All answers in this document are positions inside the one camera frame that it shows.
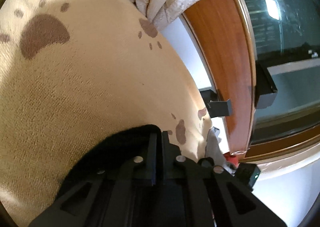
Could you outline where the red garment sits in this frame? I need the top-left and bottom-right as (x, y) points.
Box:
(223, 154), (238, 168)

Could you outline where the black sweater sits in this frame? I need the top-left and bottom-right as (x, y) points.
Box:
(57, 124), (163, 185)

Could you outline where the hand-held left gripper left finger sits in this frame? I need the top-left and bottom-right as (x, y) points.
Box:
(29, 131), (158, 227)

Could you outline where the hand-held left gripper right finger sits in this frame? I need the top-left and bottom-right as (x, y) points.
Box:
(161, 129), (285, 227)

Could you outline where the wooden window sill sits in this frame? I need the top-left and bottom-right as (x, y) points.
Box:
(181, 0), (320, 163)

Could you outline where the dark grey box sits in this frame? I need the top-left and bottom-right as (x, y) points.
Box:
(253, 63), (278, 109)

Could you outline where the paw print blanket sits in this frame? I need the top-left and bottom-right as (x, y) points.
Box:
(0, 0), (213, 217)

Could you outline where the light grey ribbed sweater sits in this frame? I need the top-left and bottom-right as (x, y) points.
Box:
(206, 129), (226, 165)

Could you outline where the black box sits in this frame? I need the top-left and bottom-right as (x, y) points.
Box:
(198, 89), (233, 118)

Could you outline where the glass window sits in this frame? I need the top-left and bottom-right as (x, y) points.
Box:
(234, 0), (320, 145)

